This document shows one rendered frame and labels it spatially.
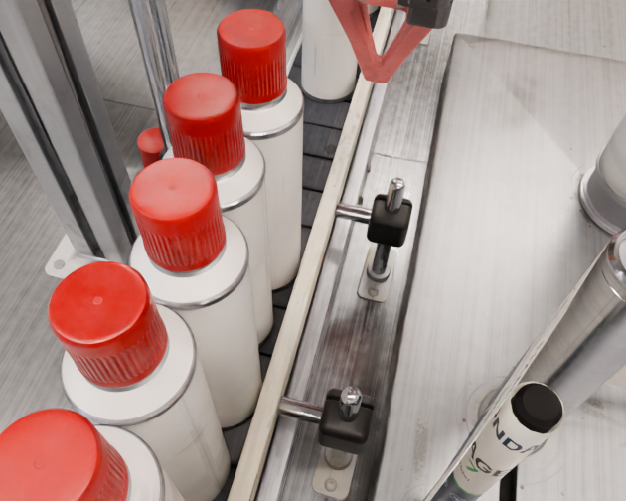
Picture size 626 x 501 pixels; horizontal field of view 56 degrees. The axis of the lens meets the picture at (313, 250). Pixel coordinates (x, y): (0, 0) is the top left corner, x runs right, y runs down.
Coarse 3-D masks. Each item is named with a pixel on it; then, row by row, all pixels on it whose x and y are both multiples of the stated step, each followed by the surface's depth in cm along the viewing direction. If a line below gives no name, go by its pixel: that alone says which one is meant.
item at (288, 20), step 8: (288, 0) 51; (296, 0) 51; (280, 8) 50; (288, 8) 50; (296, 8) 51; (280, 16) 49; (288, 16) 49; (296, 16) 51; (288, 24) 49; (288, 32) 50
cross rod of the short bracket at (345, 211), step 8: (336, 208) 44; (344, 208) 44; (352, 208) 44; (360, 208) 44; (368, 208) 44; (336, 216) 44; (344, 216) 44; (352, 216) 44; (360, 216) 44; (368, 216) 44
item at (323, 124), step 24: (360, 72) 58; (312, 120) 54; (336, 120) 54; (312, 144) 52; (336, 144) 52; (312, 168) 50; (312, 192) 49; (312, 216) 48; (288, 288) 44; (264, 360) 40; (240, 432) 37
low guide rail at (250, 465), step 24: (384, 24) 57; (360, 96) 51; (360, 120) 49; (336, 168) 46; (336, 192) 44; (312, 240) 42; (312, 264) 41; (312, 288) 40; (288, 312) 38; (288, 336) 37; (288, 360) 36; (264, 384) 36; (264, 408) 35; (264, 432) 34; (240, 456) 33; (264, 456) 34; (240, 480) 32
